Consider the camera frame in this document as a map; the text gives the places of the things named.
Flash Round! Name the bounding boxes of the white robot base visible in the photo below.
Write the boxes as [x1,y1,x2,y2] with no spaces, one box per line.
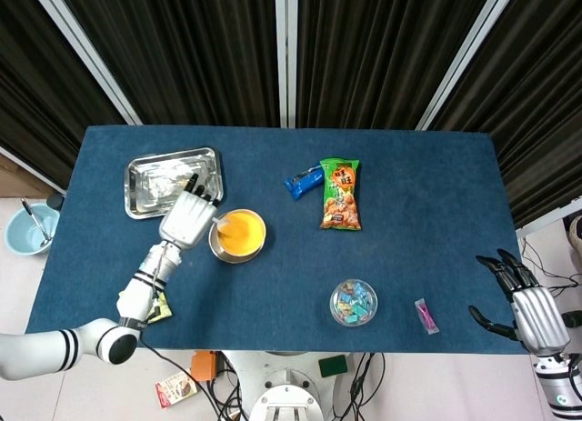
[222,350,354,421]

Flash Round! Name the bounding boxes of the thin black cables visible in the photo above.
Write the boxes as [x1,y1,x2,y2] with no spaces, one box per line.
[520,236,582,300]

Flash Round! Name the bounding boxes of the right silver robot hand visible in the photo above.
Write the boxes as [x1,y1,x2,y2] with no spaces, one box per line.
[467,248,571,356]

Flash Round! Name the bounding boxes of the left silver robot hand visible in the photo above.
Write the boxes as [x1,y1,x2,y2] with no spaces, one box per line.
[158,174,222,250]

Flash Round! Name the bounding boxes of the metal ladle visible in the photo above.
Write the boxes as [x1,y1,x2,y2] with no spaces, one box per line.
[20,197,52,248]

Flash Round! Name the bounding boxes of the black pleated curtain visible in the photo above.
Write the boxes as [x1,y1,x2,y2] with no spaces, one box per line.
[296,0,496,130]
[54,0,280,126]
[429,0,582,230]
[0,0,127,193]

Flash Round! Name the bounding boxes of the pink wrapped candy stick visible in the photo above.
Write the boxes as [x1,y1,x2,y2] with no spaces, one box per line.
[414,297,440,336]

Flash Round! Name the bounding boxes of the steel bowl with yellow sauce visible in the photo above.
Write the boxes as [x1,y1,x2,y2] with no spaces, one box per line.
[207,208,267,265]

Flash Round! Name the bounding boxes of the white frame post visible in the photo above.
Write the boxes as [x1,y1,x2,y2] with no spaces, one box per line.
[27,0,144,125]
[274,0,299,129]
[416,0,520,131]

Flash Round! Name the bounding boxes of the rectangular steel tray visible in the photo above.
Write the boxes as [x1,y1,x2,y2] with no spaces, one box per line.
[124,146,225,221]

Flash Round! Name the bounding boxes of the orange box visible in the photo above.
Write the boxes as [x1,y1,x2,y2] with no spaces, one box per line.
[190,350,220,383]

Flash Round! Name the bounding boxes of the crumpled yellow-green packet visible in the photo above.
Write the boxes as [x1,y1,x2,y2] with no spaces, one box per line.
[116,289,175,325]

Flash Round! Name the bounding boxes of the clear bowl of wrapped candies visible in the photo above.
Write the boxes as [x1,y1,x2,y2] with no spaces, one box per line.
[328,278,379,327]

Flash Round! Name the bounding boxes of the blue table cloth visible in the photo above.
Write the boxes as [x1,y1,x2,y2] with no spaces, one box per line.
[25,125,524,355]

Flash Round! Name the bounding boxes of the black cable bundle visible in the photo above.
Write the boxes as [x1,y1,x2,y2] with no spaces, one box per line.
[330,352,387,421]
[138,338,250,421]

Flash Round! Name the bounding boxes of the light blue plastic basin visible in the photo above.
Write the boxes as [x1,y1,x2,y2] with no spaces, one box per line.
[4,202,61,257]

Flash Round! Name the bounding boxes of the blue snack packet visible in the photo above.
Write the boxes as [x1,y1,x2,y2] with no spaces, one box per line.
[284,165,325,202]

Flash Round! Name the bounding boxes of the red food packet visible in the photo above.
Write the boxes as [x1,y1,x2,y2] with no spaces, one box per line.
[154,368,199,410]

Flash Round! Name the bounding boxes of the dark green box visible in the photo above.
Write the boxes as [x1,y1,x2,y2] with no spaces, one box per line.
[317,354,350,379]

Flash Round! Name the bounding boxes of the green snack bag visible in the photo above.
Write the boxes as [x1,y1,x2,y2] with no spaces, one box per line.
[319,156,364,232]

